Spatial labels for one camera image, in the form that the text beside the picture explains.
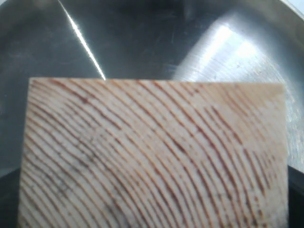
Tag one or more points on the light wooden cube block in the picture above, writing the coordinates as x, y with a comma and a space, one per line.
153, 154

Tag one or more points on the round stainless steel plate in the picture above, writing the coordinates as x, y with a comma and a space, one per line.
193, 40

